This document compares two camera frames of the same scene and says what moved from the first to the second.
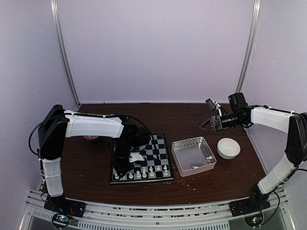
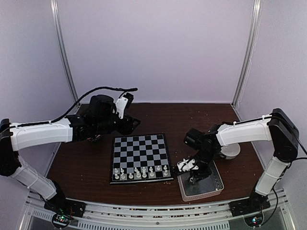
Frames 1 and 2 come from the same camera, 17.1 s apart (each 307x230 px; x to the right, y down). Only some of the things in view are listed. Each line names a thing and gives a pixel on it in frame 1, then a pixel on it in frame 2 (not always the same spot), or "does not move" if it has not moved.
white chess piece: [144, 175] does not move
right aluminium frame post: [251, 46] does not move
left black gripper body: [119, 164] to [124, 129]
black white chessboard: [157, 166] does not move
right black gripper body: [218, 122] to [207, 171]
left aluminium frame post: [67, 68] does not move
